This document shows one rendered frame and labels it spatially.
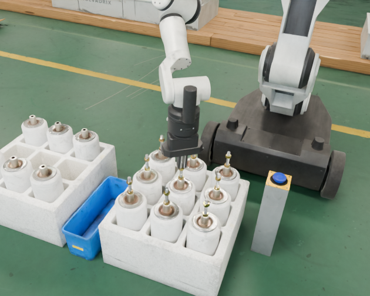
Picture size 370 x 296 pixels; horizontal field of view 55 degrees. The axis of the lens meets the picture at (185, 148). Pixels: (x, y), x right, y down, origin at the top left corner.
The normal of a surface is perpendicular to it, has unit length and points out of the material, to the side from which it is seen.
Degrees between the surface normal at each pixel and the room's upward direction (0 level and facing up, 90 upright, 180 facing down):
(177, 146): 90
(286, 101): 55
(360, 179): 0
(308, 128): 0
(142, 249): 90
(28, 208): 90
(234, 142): 46
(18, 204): 90
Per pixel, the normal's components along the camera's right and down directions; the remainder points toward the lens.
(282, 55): -0.29, 0.04
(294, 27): -0.34, 0.27
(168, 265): -0.35, 0.54
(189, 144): 0.28, 0.58
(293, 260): 0.04, -0.80
